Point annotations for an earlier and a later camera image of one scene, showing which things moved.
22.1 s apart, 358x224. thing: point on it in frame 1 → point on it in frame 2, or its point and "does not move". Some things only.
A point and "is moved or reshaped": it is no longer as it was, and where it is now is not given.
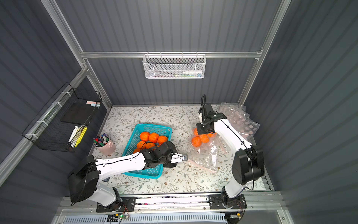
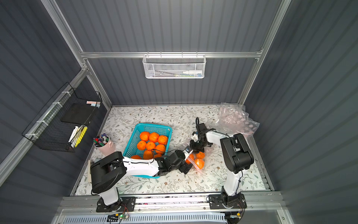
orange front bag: x=161 y=139 does not move
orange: x=153 y=137 does not move
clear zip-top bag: x=208 y=150 is moved or reshaped
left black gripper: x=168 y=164 → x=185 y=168
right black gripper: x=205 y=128 → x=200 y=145
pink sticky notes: x=92 y=102 does not move
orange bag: x=140 y=143 does not move
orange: x=144 y=136 does not move
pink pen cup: x=105 y=145 does not move
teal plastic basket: x=154 y=171 does not move
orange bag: x=149 y=145 does not move
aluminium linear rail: x=253 y=201 does not move
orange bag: x=136 y=150 is moved or reshaped
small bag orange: x=204 y=138 is moved or reshaped
